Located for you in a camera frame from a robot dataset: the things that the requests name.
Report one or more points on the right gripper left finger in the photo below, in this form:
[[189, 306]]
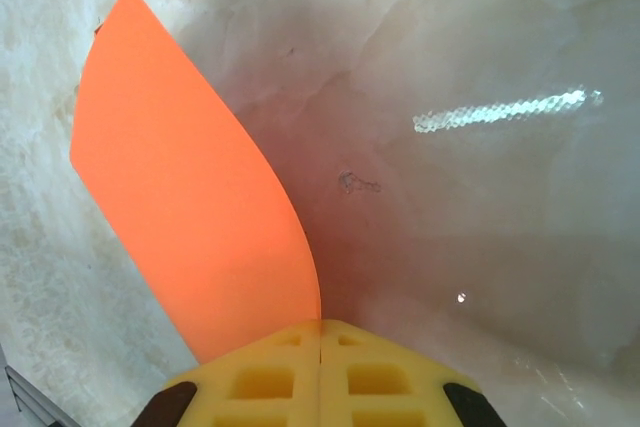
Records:
[[260, 387]]

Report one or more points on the long aluminium mounting rail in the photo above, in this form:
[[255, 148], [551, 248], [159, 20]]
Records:
[[30, 397]]

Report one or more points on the orange paper sheet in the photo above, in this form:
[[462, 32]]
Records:
[[175, 172]]

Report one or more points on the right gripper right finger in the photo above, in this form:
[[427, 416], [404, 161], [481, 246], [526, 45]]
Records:
[[380, 387]]

